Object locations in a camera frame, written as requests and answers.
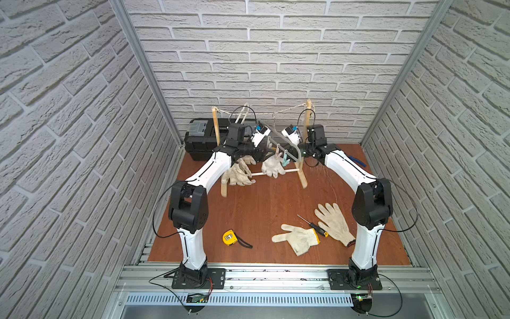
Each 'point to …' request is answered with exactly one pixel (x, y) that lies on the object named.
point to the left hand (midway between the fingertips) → (274, 144)
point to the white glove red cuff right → (337, 222)
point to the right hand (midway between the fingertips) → (282, 149)
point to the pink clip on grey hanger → (277, 147)
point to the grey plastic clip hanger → (281, 145)
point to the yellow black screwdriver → (318, 229)
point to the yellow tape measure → (230, 238)
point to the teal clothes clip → (285, 161)
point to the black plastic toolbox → (200, 141)
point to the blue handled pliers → (363, 165)
